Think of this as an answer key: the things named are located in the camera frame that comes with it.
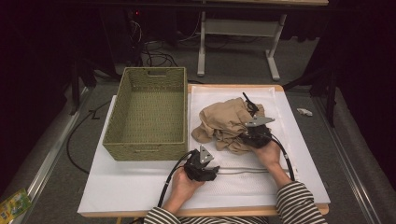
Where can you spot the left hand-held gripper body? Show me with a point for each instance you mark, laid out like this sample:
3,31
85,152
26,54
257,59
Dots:
196,169

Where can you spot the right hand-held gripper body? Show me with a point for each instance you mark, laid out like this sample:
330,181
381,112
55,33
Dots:
257,137

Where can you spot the beige garment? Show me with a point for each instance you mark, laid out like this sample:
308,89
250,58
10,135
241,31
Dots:
222,121

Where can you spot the green woven basket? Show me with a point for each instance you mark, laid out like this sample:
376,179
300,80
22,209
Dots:
146,153

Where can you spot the person's left hand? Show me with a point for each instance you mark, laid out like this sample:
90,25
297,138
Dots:
182,186

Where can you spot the person's right hand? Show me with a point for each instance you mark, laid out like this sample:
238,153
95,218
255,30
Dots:
271,155

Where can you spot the white table cover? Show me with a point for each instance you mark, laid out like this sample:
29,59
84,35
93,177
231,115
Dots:
218,212

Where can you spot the person's striped shirt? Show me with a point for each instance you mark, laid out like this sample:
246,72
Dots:
227,220

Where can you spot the small white crumpled object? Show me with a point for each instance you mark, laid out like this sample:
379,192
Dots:
304,112

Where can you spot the white board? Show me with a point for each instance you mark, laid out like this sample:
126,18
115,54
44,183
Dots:
124,186

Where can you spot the black metal stand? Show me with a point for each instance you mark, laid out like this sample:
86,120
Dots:
330,99
74,93

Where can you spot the green yellow packet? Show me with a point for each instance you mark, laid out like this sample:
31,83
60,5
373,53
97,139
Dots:
14,207

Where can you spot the metal floor rail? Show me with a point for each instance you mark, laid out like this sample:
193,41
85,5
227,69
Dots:
345,161
53,155

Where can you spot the white desk frame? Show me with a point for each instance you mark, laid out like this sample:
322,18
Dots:
239,27

